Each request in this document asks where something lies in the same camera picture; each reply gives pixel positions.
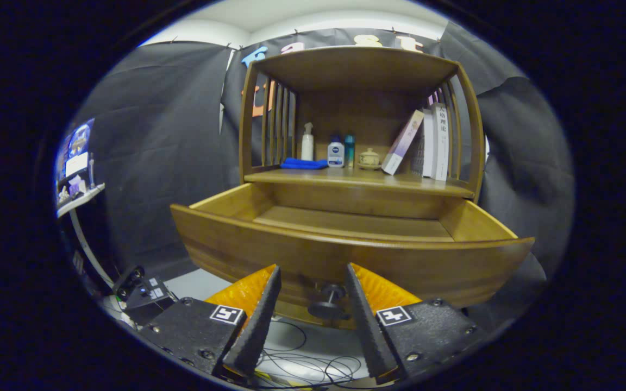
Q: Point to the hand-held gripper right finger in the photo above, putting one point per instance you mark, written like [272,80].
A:
[364,326]

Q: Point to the blue folded cloth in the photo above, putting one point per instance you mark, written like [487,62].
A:
[302,164]

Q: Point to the wooden countertop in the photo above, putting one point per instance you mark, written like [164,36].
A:
[367,178]

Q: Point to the wooden drawer with black knob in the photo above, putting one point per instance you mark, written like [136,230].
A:
[291,255]

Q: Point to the teal bottle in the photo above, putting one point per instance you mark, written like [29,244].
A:
[349,152]

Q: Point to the wooden cabinet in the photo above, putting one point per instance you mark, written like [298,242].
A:
[356,70]

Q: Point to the white pump bottle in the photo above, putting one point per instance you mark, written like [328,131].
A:
[307,149]

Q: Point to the beige lidded tea cup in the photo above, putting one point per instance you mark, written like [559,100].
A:
[369,159]

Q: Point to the white side table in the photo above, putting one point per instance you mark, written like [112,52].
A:
[82,196]

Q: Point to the pink and purple book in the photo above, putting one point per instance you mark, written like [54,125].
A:
[402,142]

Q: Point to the plain white book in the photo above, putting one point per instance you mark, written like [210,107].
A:
[429,146]

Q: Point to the white book with black lettering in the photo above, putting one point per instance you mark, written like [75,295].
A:
[440,152]

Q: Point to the dark patterned book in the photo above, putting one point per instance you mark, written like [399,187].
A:
[419,155]

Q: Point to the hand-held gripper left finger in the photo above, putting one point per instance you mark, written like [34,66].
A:
[258,331]

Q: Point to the white bottle with blue cap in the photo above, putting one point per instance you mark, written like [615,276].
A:
[336,156]

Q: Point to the black equipment box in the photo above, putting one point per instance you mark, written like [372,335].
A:
[144,296]

